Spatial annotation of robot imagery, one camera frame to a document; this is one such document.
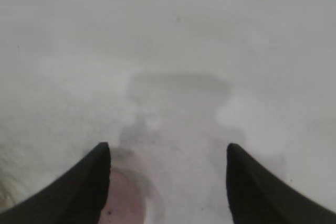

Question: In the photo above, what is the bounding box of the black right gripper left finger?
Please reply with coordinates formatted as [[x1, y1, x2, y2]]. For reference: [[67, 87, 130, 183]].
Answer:
[[0, 142, 111, 224]]

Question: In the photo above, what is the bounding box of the pink peach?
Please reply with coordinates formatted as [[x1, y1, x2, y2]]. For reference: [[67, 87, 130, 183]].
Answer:
[[97, 170, 147, 224]]

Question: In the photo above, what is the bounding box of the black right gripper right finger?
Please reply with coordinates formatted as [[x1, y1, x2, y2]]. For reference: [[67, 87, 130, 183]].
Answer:
[[226, 143, 336, 224]]

